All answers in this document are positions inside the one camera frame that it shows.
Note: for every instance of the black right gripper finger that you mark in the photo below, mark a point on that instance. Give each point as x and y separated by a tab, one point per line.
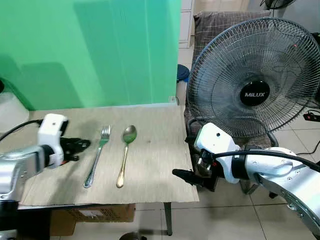
194	182
184	173

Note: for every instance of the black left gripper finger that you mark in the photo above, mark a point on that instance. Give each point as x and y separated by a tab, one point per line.
84	144
74	156

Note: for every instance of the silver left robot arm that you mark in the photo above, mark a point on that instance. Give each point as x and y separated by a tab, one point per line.
20	167

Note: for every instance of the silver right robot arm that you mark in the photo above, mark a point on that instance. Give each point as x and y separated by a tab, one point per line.
285	175

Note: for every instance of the silver metal fork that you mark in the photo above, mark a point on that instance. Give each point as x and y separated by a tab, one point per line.
100	147

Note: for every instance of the beige woven placemat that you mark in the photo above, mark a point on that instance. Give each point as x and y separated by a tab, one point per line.
150	160

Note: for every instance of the grey metal table leg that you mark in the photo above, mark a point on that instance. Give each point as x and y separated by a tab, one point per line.
168	220

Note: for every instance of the black power strip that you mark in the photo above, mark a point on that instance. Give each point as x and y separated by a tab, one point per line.
311	117

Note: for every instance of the brown cardboard box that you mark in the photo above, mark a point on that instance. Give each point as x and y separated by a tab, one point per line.
100	214

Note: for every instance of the green backdrop screen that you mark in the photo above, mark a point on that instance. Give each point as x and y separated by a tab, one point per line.
90	50

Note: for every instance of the large grey Milux fan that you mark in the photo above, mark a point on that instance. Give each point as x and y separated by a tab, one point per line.
255	93

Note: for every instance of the blue round stool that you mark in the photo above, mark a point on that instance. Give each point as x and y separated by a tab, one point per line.
182	72

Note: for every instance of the small dark fan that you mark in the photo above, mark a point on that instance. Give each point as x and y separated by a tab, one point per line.
277	4

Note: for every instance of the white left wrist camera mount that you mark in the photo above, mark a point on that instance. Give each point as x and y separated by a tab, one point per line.
51	127

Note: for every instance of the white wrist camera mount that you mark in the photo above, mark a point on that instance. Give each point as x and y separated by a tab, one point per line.
51	127
215	142

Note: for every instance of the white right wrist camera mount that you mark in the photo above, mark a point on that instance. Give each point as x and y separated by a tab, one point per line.
215	142

